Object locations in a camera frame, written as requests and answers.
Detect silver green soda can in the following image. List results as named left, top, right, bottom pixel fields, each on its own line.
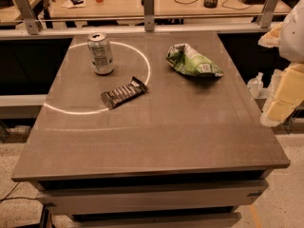
left=87, top=32, right=114, bottom=75

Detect green white chip bag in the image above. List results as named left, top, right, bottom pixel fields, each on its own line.
left=166, top=44, right=224, bottom=77

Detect grey metal bracket middle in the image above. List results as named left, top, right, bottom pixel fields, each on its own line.
left=142, top=0, right=155, bottom=31

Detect grey metal bracket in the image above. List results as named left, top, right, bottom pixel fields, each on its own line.
left=14, top=0, right=43, bottom=35
left=142, top=0, right=155, bottom=31
left=257, top=0, right=279, bottom=29

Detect grey table drawer unit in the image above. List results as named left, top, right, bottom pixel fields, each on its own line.
left=38, top=170, right=268, bottom=228

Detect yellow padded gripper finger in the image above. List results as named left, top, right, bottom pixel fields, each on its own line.
left=260, top=63, right=304, bottom=127
left=257, top=24, right=282, bottom=48

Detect clear plastic bag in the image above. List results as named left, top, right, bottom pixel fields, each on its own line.
left=247, top=72, right=263, bottom=98

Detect black floor cable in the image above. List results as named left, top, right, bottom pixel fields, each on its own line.
left=0, top=181, right=41, bottom=204

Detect grey metal bracket right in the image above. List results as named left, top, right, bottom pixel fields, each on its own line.
left=257, top=0, right=279, bottom=29

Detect grey metal bracket left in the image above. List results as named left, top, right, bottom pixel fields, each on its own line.
left=14, top=0, right=43, bottom=35

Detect grey metal rail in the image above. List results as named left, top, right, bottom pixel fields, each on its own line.
left=0, top=22, right=280, bottom=41

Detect dark chocolate rxbar wrapper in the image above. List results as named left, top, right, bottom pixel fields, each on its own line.
left=101, top=77, right=148, bottom=110

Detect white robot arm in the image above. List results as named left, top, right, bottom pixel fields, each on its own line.
left=258, top=0, right=304, bottom=127

